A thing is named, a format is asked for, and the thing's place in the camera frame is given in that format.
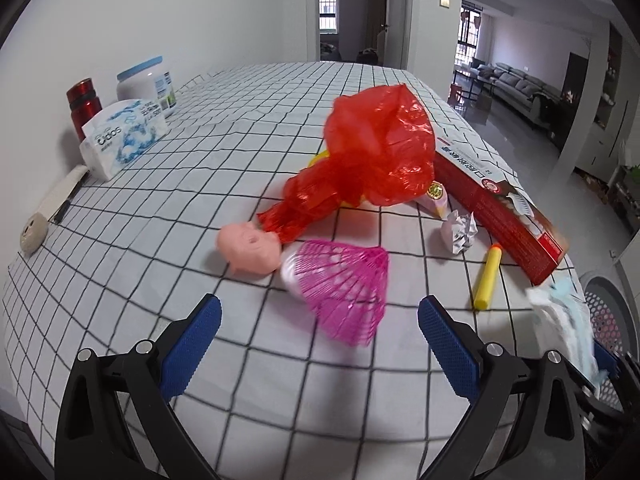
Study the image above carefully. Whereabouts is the light blue face mask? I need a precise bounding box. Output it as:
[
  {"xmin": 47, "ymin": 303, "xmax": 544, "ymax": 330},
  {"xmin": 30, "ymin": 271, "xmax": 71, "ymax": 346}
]
[{"xmin": 526, "ymin": 278, "xmax": 608, "ymax": 394}]

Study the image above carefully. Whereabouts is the red toothpaste box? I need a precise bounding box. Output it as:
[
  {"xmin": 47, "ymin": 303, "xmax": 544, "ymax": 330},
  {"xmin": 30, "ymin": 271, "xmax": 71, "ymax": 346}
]
[{"xmin": 435, "ymin": 136, "xmax": 568, "ymax": 285}]

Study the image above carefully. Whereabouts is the pink plastic shuttlecock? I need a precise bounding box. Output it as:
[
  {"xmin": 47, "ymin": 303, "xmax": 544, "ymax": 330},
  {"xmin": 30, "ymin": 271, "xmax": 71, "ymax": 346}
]
[{"xmin": 280, "ymin": 240, "xmax": 390, "ymax": 347}]

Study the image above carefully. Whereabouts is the pink snack wrapper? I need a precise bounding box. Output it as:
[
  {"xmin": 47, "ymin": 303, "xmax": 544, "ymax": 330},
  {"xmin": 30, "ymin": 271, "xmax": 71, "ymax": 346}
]
[{"xmin": 416, "ymin": 181, "xmax": 450, "ymax": 220}]

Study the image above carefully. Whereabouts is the red plastic bag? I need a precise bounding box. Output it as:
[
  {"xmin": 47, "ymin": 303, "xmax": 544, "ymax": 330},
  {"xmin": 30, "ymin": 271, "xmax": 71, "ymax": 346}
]
[{"xmin": 258, "ymin": 84, "xmax": 435, "ymax": 244}]

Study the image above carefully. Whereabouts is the grey perforated trash basket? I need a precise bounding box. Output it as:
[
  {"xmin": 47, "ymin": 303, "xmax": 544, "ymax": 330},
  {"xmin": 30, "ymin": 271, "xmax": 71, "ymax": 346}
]
[{"xmin": 580, "ymin": 273, "xmax": 639, "ymax": 412}]

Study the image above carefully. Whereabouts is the yellow foam dart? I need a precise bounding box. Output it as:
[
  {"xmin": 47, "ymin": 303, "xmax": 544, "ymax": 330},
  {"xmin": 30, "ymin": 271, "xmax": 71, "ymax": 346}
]
[{"xmin": 473, "ymin": 244, "xmax": 502, "ymax": 311}]

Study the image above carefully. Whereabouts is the white checkered tablecloth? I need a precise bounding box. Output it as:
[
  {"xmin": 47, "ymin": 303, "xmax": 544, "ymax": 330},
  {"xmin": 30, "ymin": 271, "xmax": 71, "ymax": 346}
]
[{"xmin": 2, "ymin": 60, "xmax": 591, "ymax": 480}]

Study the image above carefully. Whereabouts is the round beige stone ornament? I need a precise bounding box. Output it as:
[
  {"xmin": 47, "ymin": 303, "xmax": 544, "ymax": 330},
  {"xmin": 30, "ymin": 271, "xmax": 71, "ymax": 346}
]
[{"xmin": 20, "ymin": 212, "xmax": 49, "ymax": 257}]

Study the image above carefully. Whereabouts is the pink pig toy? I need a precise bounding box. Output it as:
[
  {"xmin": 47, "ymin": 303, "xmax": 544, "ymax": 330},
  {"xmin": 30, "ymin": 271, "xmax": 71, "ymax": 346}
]
[{"xmin": 216, "ymin": 222, "xmax": 282, "ymax": 275}]

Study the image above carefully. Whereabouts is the white tissue pack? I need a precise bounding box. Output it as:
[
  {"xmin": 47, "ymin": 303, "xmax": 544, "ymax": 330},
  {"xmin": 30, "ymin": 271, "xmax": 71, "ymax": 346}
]
[{"xmin": 79, "ymin": 99, "xmax": 168, "ymax": 182}]

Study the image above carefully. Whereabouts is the red thermos bottle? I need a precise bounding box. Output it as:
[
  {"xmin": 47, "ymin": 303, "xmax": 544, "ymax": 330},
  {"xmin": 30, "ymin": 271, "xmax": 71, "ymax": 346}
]
[{"xmin": 66, "ymin": 78, "xmax": 102, "ymax": 142}]

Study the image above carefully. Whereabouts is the white jar blue lid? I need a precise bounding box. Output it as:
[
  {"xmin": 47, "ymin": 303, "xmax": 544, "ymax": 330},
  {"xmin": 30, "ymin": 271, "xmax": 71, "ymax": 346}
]
[{"xmin": 116, "ymin": 55, "xmax": 177, "ymax": 117}]

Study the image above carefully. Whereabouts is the grey sofa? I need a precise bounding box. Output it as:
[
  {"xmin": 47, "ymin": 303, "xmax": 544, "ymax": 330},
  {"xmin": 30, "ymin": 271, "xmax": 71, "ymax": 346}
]
[{"xmin": 471, "ymin": 63, "xmax": 561, "ymax": 125}]

